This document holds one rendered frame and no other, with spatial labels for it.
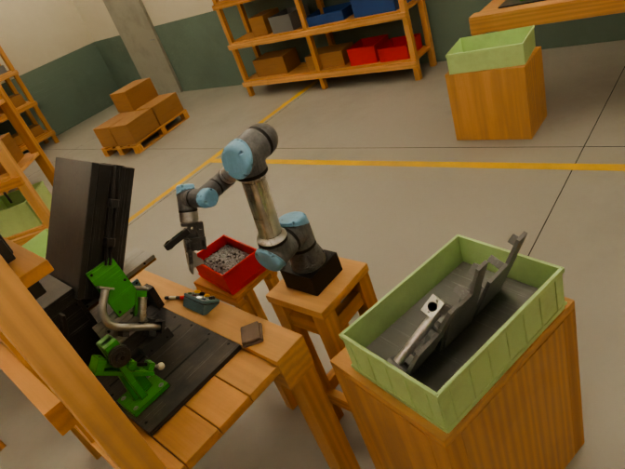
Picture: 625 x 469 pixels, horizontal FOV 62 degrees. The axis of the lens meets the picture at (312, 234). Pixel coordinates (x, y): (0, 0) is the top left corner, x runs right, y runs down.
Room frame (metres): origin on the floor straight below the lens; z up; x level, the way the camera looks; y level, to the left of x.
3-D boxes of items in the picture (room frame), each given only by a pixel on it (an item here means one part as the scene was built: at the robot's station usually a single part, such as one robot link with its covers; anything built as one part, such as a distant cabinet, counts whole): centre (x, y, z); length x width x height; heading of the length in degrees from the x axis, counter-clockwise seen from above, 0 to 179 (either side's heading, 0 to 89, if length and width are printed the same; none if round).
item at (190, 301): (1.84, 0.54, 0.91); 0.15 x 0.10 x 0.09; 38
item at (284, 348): (1.98, 0.67, 0.82); 1.50 x 0.14 x 0.15; 38
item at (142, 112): (8.23, 1.85, 0.37); 1.20 x 0.80 x 0.74; 141
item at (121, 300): (1.79, 0.80, 1.17); 0.13 x 0.12 x 0.20; 38
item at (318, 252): (1.79, 0.05, 0.99); 0.15 x 0.15 x 0.10
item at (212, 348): (1.81, 0.89, 0.89); 1.10 x 0.42 x 0.02; 38
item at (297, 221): (1.78, 0.06, 1.11); 0.13 x 0.12 x 0.14; 135
